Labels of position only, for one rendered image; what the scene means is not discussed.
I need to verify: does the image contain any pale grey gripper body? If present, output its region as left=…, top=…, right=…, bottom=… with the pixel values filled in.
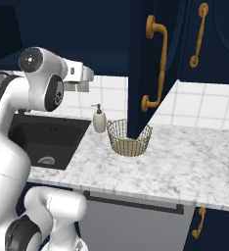
left=75, top=64, right=96, bottom=93

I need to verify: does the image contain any dark blue base cabinet door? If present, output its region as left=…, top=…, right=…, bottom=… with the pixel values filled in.
left=182, top=206, right=229, bottom=251

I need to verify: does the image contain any white soap dispenser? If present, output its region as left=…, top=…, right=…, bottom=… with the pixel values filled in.
left=90, top=103, right=108, bottom=134

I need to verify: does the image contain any black sink basin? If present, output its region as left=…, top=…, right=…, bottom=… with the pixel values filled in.
left=8, top=111, right=93, bottom=172

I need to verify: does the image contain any grey dishwasher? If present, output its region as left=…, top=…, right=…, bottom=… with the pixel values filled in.
left=74, top=189, right=197, bottom=251

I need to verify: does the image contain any dark blue wall cabinet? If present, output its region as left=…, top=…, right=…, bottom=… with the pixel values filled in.
left=0, top=0, right=131, bottom=78

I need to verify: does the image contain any gold curved door handle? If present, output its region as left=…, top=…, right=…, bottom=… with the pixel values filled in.
left=189, top=2, right=209, bottom=69
left=140, top=14, right=169, bottom=114

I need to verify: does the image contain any gold wire basket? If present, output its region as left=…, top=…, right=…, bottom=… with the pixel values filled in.
left=106, top=118, right=154, bottom=158

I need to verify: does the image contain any black dishwasher handle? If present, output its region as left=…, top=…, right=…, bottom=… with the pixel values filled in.
left=82, top=190, right=185, bottom=216

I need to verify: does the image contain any small gold door handle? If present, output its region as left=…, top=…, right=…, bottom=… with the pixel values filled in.
left=191, top=207, right=207, bottom=240

